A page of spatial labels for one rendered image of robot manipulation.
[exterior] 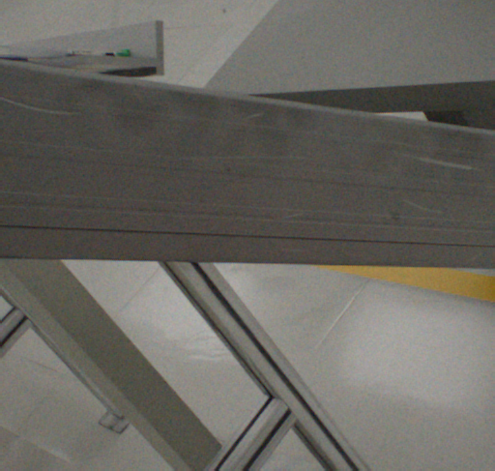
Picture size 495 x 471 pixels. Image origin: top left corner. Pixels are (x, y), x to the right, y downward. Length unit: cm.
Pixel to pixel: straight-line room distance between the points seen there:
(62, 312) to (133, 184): 105
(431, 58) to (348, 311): 82
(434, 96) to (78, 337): 56
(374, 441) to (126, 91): 140
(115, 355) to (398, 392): 51
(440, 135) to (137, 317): 190
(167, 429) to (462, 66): 67
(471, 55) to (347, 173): 77
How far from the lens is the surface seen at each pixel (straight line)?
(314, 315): 201
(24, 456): 107
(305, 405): 143
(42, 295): 140
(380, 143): 45
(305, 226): 42
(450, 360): 178
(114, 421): 213
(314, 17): 148
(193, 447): 158
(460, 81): 117
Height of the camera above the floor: 118
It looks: 30 degrees down
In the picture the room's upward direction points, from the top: 36 degrees counter-clockwise
